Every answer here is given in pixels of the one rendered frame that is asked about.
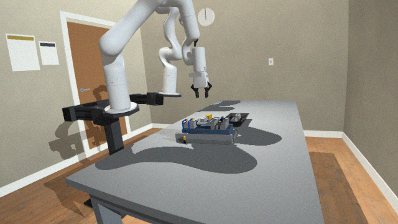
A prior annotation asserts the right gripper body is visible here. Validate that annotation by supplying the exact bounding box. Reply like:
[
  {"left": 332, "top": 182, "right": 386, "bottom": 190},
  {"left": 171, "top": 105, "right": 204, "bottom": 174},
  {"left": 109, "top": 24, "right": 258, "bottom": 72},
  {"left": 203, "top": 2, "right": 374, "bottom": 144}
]
[{"left": 193, "top": 72, "right": 209, "bottom": 88}]

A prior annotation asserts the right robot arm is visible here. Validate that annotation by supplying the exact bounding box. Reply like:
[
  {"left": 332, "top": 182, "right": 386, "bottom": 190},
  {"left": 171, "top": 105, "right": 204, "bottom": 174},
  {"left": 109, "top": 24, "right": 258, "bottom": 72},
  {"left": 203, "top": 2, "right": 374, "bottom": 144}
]
[{"left": 99, "top": 0, "right": 207, "bottom": 114}]

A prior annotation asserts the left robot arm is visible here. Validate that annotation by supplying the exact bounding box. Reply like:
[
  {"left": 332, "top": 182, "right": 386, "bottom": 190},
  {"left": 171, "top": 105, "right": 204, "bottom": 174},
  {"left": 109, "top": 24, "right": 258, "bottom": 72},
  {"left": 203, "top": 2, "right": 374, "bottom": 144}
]
[{"left": 155, "top": 7, "right": 182, "bottom": 95}]

